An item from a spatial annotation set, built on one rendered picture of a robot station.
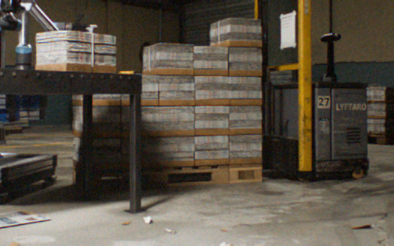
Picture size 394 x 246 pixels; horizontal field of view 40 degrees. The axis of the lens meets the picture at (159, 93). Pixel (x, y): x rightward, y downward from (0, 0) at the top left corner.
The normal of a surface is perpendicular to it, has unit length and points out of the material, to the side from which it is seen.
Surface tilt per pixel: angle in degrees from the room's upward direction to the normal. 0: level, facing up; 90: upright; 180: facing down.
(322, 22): 90
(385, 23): 90
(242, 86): 90
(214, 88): 89
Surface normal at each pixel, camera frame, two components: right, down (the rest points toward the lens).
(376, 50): -0.75, 0.00
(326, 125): 0.33, -0.01
